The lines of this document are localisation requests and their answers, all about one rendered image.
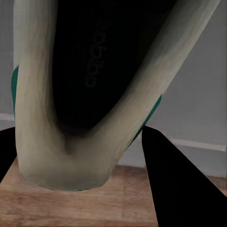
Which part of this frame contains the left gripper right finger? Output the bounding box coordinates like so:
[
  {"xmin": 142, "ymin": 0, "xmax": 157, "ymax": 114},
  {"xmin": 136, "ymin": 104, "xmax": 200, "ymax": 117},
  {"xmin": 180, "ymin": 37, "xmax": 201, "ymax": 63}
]
[{"xmin": 142, "ymin": 126, "xmax": 227, "ymax": 227}]

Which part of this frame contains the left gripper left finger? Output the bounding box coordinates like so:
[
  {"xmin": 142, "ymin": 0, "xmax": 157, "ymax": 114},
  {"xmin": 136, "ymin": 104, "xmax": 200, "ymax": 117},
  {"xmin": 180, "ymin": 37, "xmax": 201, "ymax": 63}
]
[{"xmin": 0, "ymin": 127, "xmax": 17, "ymax": 183}]

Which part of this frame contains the gym shoe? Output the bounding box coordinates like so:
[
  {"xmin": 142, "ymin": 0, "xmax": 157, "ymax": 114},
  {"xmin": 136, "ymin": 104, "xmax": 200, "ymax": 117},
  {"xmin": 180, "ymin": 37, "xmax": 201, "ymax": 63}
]
[{"xmin": 11, "ymin": 0, "xmax": 221, "ymax": 192}]

